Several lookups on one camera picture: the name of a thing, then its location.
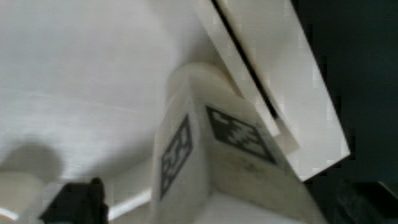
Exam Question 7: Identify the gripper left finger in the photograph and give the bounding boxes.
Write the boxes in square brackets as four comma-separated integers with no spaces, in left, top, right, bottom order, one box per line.
[39,178,108,224]

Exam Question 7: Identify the white square tabletop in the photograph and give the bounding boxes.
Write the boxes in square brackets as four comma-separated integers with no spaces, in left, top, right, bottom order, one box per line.
[0,0,220,224]

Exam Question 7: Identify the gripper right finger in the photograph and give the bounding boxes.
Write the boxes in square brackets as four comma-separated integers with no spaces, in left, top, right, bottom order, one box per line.
[307,179,398,224]

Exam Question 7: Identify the white leg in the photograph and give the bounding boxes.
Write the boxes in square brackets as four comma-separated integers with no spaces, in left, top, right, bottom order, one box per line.
[149,62,327,224]

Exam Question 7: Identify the white U-shaped fence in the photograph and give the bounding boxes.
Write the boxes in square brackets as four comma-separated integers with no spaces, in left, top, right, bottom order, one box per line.
[213,0,352,183]

